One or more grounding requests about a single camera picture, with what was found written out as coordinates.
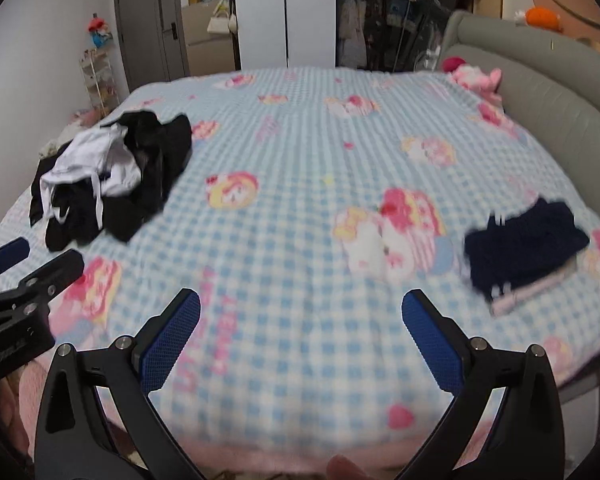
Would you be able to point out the red and blue toy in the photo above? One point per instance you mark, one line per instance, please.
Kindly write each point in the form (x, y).
(99, 30)

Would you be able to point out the grey upholstered bed headboard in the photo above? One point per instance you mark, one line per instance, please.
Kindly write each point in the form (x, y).
(545, 95)

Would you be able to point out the beige fridge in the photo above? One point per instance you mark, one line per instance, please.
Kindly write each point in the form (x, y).
(210, 45)

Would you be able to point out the orange plush toy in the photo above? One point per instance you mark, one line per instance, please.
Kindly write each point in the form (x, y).
(542, 17)

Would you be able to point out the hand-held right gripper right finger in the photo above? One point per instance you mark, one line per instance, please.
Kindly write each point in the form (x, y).
(430, 345)

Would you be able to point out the pink and white plush toy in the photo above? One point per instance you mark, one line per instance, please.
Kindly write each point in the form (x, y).
(472, 77)

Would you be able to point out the glass door wardrobe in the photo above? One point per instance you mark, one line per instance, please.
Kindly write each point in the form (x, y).
(380, 20)

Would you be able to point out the white wardrobe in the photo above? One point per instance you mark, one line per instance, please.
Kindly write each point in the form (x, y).
(285, 10)

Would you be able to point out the grey door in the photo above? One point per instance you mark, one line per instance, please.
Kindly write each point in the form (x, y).
(145, 25)

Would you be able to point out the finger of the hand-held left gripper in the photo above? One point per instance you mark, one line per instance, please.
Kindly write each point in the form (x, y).
(7, 255)
(55, 272)

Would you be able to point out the blue checked printed blanket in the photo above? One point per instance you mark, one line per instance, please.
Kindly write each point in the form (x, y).
(290, 185)

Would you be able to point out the white handbag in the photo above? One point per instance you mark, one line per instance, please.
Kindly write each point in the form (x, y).
(220, 22)

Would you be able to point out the black zip jacket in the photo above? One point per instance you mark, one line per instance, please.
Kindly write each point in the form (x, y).
(155, 160)

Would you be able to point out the white storage rack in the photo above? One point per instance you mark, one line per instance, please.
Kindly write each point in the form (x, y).
(97, 80)

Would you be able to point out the person's right hand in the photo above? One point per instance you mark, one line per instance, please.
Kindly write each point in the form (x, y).
(341, 469)

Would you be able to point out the dark pink plush ball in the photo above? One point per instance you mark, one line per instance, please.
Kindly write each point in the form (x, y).
(452, 63)

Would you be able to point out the white charger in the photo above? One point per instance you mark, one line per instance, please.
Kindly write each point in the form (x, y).
(430, 55)

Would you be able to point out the navy white-striped pants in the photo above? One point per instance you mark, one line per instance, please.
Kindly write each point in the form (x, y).
(525, 240)

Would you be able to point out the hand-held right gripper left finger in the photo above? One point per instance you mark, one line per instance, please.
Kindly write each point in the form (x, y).
(172, 340)

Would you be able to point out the white garment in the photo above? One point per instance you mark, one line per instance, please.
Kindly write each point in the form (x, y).
(95, 165)

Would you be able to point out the folded pink garment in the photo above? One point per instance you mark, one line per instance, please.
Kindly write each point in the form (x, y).
(530, 294)

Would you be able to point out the small white toy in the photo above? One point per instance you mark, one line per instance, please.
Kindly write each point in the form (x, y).
(520, 16)

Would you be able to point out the person's left hand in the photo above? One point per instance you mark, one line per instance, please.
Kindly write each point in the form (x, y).
(2, 425)

